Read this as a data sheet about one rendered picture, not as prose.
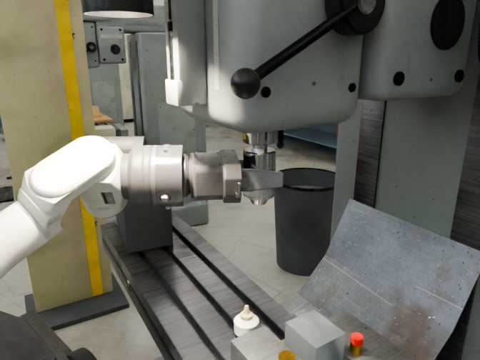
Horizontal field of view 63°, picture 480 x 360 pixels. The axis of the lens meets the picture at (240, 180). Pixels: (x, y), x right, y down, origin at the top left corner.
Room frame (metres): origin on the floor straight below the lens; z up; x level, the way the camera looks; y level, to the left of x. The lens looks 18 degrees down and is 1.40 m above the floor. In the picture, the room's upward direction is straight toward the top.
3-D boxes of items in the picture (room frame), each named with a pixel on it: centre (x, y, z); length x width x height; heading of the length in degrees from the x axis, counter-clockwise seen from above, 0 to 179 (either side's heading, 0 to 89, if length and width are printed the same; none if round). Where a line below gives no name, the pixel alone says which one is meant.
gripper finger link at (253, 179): (0.52, -0.03, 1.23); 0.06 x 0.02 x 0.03; 96
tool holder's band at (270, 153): (0.55, -0.03, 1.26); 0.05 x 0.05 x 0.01
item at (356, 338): (0.43, -0.15, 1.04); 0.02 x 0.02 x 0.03
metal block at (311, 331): (0.44, -0.10, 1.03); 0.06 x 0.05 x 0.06; 33
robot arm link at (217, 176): (0.55, 0.06, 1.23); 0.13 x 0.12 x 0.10; 6
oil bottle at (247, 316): (0.53, -0.01, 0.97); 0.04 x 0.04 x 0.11
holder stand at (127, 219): (1.03, 0.28, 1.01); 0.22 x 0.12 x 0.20; 24
